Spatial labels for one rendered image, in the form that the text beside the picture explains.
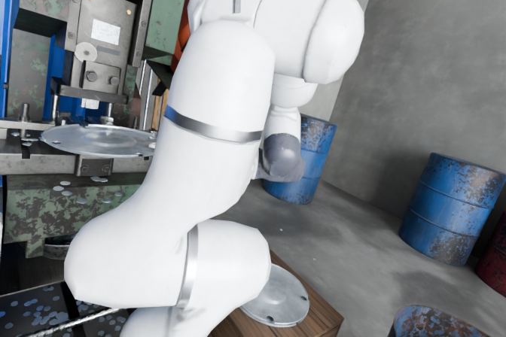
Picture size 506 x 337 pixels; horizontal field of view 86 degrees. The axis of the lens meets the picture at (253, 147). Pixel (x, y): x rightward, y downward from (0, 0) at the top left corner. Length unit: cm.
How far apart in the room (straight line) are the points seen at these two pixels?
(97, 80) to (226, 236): 69
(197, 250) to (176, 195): 9
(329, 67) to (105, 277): 33
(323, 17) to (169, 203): 24
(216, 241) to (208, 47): 23
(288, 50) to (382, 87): 359
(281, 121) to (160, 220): 46
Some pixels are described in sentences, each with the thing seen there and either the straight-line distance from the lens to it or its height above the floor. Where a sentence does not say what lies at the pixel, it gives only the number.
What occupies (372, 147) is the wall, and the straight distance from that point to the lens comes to 383.
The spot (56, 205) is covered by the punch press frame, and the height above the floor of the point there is 59.
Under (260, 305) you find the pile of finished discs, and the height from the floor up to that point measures 36.
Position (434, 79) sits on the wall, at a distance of 373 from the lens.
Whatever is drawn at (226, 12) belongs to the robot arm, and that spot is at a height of 110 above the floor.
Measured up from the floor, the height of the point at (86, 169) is 68.
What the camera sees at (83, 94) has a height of 87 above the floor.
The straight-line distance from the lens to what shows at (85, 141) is 79.
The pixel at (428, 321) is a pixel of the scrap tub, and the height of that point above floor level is 43.
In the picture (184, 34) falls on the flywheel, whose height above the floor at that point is 116.
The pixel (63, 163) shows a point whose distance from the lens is 95.
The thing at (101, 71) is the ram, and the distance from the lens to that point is 94.
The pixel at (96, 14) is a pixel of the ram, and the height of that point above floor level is 110.
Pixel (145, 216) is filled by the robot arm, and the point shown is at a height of 87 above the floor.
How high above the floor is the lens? 103
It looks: 12 degrees down
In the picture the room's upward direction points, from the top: 15 degrees clockwise
